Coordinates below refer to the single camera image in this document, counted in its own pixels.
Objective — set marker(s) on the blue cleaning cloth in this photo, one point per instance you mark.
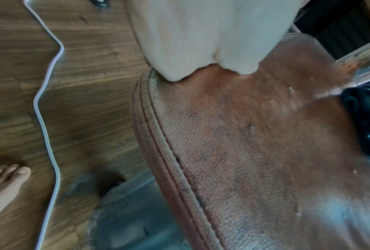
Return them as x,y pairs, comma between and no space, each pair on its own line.
360,114

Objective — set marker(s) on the worn red bench seat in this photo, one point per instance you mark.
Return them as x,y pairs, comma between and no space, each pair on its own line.
249,158

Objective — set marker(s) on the person's left foot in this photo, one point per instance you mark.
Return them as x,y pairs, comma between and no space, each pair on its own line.
2,190

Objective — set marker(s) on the person's left hand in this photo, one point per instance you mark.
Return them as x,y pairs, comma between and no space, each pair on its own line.
209,31

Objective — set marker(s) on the grey gym machine frame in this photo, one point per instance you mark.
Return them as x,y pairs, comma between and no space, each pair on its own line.
132,219

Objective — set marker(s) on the black weight stack shroud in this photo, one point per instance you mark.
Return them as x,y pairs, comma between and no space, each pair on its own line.
333,24

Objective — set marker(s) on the chrome seat post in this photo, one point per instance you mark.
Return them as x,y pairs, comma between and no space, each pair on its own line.
367,66

